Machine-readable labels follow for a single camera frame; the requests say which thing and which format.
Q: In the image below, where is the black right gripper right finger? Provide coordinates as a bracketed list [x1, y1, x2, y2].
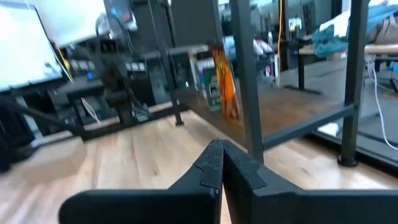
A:
[222, 139, 398, 224]

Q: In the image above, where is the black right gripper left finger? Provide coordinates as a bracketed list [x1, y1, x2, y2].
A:
[58, 139, 224, 224]

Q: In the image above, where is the green black pepper tin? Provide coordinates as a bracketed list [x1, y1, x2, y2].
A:
[201, 67, 223, 113]

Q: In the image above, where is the brown orange spice pouch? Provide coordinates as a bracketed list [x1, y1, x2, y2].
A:
[210, 45, 241, 121]

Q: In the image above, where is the black metal wood shelf unit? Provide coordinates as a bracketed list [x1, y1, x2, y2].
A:
[149, 0, 373, 168]

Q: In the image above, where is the tan cardboard box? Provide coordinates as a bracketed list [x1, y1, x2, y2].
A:
[9, 141, 90, 185]

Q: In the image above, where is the teal cloth pile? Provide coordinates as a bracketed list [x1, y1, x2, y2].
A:
[312, 4, 398, 58]

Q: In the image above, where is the dark computer monitor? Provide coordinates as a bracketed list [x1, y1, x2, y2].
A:
[104, 0, 138, 32]

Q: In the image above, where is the white hanging cable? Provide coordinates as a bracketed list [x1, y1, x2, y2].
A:
[368, 55, 398, 152]

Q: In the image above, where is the black table rig frame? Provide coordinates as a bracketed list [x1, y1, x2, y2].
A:
[0, 96, 187, 142]

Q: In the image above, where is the yellow cable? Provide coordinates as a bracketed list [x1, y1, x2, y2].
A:
[277, 0, 285, 86]

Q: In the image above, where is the white screen black frame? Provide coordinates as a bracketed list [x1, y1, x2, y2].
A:
[0, 0, 106, 91]

